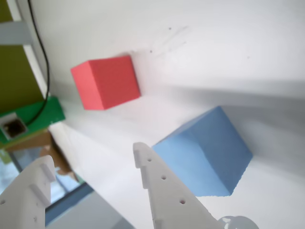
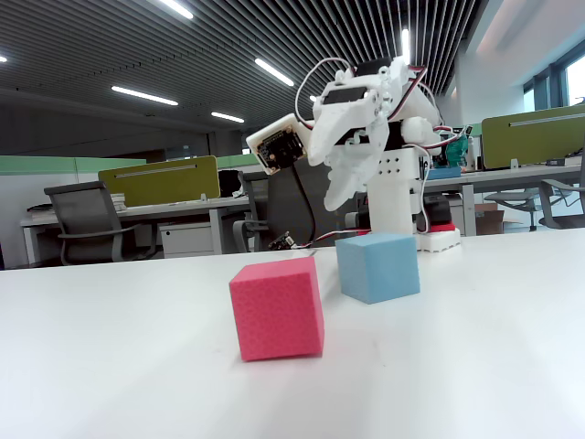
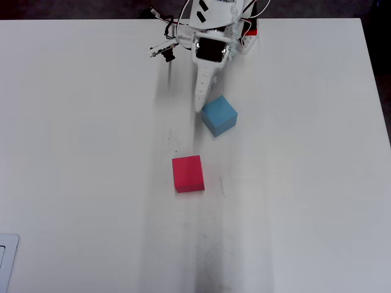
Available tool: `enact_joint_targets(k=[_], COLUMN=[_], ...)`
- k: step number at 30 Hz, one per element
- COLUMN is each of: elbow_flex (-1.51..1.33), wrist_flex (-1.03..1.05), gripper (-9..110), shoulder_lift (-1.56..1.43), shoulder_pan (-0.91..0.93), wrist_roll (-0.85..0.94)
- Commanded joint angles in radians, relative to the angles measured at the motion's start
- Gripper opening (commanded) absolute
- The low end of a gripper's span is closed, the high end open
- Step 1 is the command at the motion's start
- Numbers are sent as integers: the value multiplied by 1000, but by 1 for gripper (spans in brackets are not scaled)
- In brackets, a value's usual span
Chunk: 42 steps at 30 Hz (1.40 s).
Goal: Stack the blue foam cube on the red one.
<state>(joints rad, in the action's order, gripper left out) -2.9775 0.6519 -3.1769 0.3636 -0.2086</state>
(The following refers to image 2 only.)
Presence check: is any white drawer cabinet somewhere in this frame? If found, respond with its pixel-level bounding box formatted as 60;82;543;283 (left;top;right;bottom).
159;223;217;259

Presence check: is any white servo cable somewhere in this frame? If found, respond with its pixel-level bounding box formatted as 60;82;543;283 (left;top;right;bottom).
294;58;362;132

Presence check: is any green object behind robot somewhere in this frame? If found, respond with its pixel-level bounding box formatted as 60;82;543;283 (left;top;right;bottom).
442;134;471;168

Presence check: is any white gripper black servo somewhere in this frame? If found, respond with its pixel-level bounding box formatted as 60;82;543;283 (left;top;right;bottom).
307;57;409;212

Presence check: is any black camera cable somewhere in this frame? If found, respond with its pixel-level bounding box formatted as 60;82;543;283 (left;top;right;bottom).
290;164;319;246

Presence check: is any blue plastic tray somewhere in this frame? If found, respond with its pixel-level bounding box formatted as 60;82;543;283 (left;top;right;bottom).
426;165;463;181

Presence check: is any light green partition panel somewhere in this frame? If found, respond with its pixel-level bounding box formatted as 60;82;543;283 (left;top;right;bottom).
215;153;261;171
0;155;148;177

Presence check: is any brown cardboard box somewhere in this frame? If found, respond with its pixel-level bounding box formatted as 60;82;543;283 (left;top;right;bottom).
474;203;506;237

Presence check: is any grey mesh office chair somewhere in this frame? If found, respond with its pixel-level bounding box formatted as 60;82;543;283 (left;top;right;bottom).
538;150;585;230
483;187;557;232

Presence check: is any red foam cube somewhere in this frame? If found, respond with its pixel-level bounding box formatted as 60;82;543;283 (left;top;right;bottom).
229;255;326;363

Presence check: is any blue foam cube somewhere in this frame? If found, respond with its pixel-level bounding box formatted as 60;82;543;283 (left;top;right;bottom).
335;231;421;305

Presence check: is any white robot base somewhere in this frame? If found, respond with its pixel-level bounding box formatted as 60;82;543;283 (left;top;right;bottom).
413;219;463;254

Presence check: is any dark framed window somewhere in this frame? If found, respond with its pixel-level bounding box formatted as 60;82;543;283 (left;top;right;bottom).
522;45;585;113

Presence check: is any translucent spiral cable wrap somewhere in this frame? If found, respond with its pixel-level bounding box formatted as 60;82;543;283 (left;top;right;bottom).
377;62;396;123

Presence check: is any olive green desk divider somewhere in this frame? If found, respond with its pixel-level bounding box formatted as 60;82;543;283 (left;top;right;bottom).
97;155;218;209
481;105;585;170

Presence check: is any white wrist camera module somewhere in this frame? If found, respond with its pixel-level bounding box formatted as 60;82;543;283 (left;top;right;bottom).
245;113;312;176

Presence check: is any grey office chair with armrests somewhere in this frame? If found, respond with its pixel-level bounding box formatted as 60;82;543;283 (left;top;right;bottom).
43;180;159;267

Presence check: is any dark grey office chair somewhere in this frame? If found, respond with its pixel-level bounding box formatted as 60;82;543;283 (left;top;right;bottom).
231;169;321;254

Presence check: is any black bag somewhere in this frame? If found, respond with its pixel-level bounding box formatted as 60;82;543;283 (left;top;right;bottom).
218;169;241;199

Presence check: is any red black servo cable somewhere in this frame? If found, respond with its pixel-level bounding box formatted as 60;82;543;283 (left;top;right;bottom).
399;66;459;153

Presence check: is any white office desk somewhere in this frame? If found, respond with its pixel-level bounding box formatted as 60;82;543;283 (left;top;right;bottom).
423;164;585;237
19;196;271;267

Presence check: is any small black circuit board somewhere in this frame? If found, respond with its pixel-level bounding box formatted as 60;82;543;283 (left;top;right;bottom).
268;231;296;252

